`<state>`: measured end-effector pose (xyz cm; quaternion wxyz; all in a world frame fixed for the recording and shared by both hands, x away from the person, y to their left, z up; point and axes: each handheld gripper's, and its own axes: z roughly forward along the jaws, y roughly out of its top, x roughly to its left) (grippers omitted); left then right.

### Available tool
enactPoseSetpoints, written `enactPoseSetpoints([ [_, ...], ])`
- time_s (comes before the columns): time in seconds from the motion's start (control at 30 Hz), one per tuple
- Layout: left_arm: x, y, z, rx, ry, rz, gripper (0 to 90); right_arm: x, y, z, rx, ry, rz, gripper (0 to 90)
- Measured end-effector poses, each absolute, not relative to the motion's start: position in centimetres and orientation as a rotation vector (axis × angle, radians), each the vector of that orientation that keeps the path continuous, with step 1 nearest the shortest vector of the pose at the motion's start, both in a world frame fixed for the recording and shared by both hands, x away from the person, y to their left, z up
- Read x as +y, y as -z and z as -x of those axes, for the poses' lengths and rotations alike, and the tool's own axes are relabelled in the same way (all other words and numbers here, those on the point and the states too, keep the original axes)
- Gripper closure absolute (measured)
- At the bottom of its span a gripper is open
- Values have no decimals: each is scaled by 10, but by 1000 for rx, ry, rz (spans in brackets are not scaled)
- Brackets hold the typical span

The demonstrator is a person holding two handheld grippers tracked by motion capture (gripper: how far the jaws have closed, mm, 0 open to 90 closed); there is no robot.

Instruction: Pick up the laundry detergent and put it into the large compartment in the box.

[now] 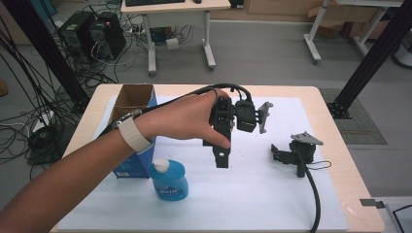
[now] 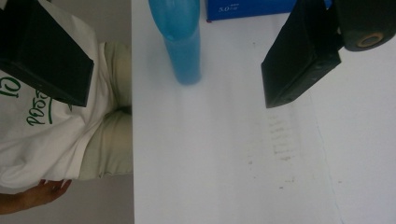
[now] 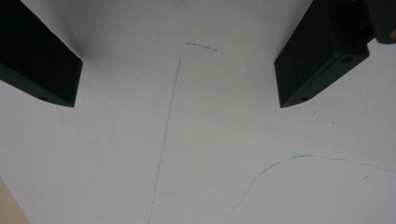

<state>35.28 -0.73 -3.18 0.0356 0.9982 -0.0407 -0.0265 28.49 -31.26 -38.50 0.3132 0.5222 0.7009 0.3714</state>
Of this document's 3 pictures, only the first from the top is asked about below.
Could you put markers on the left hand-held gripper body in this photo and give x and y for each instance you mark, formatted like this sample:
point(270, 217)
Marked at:
point(246, 115)

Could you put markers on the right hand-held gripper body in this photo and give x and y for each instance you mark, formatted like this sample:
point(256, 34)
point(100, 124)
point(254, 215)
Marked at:
point(304, 150)

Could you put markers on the person's left hand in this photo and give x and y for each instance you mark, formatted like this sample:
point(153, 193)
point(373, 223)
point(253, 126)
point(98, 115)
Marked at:
point(181, 119)

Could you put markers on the white table mat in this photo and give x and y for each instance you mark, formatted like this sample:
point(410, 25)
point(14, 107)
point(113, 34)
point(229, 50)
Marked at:
point(259, 194)

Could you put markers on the blue bottle with white cap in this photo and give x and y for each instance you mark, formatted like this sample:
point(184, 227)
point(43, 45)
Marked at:
point(169, 185)

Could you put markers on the grey floor mat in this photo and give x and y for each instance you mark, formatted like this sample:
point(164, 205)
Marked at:
point(362, 123)

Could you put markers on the wristwatch with white band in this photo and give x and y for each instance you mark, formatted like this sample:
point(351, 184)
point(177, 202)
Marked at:
point(134, 134)

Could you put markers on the white power adapter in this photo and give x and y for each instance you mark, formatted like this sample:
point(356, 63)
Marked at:
point(172, 44)

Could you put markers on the white-legged desk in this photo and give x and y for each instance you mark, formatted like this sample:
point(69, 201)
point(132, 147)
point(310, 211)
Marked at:
point(315, 35)

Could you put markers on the blue cardboard box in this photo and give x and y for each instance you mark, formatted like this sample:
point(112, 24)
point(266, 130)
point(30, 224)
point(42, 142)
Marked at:
point(132, 95)

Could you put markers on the black aluminium stand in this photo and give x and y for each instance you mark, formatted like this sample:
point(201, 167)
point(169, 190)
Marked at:
point(372, 55)
point(48, 51)

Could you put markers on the wooden desk with white legs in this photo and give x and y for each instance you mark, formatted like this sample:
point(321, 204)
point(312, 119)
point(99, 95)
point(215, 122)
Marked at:
point(176, 6)

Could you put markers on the white round base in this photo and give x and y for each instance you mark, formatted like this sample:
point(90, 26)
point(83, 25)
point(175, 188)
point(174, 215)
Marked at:
point(403, 53)

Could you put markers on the brown cardboard boxes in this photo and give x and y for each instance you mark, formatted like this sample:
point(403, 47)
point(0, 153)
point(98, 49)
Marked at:
point(350, 19)

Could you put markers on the black keyboard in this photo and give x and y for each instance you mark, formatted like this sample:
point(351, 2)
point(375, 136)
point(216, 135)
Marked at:
point(154, 2)

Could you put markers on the black computer tower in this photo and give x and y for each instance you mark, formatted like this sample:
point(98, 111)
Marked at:
point(76, 32)
point(110, 35)

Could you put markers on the white power strip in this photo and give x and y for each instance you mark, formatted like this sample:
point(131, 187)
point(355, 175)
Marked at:
point(42, 121)

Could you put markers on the grey metal bracket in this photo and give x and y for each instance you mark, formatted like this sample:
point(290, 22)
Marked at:
point(371, 203)

